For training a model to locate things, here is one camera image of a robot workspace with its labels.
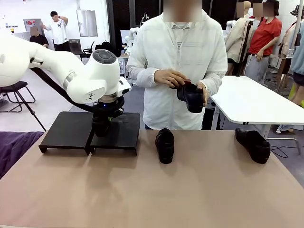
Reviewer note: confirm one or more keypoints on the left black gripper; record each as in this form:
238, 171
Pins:
102, 117

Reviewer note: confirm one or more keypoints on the black cap-toe buckle shoe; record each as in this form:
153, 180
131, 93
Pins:
255, 146
193, 99

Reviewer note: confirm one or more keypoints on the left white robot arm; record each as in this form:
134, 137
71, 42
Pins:
78, 76

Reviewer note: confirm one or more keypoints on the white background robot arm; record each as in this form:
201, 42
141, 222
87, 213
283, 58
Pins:
131, 35

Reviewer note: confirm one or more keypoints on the person's left forearm white sleeve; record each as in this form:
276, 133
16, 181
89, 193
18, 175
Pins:
216, 78

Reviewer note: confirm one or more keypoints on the person's right forearm white sleeve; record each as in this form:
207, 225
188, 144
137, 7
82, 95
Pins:
142, 77

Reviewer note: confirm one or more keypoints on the black shoe stand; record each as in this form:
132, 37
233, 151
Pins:
66, 128
126, 133

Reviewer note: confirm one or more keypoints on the person's right hand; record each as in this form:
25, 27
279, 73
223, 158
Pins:
171, 77

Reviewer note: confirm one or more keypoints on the person's left hand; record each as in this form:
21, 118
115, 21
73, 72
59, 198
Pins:
205, 93

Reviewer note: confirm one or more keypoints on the background workbench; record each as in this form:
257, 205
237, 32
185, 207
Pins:
122, 66

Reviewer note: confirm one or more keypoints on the black backpack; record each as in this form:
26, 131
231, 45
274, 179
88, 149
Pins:
103, 46

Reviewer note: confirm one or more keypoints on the person in white jacket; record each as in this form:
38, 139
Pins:
171, 59

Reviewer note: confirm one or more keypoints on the black metal chair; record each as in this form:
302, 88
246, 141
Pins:
16, 85

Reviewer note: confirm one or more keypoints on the purple cloth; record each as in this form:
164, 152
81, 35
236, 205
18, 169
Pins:
14, 147

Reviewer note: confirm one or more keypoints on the man in white t-shirt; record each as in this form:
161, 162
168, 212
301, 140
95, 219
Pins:
58, 31

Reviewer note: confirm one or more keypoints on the seated person in black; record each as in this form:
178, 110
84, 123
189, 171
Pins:
38, 39

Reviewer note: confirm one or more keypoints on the grey panel with red sign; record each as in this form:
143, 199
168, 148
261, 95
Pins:
29, 22

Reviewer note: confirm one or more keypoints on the white side table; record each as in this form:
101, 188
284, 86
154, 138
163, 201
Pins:
249, 102

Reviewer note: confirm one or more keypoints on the black background tripod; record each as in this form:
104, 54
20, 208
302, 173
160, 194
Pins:
245, 47

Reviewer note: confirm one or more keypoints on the person in red shirt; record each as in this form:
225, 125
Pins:
264, 35

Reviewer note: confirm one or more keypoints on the person in teal shirt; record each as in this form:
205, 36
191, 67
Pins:
299, 59

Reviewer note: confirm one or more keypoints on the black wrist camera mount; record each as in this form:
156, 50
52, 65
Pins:
118, 110

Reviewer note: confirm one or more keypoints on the grey wall panel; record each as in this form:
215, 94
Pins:
74, 46

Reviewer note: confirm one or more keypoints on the silver wall mirror panel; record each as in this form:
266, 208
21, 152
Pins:
86, 23

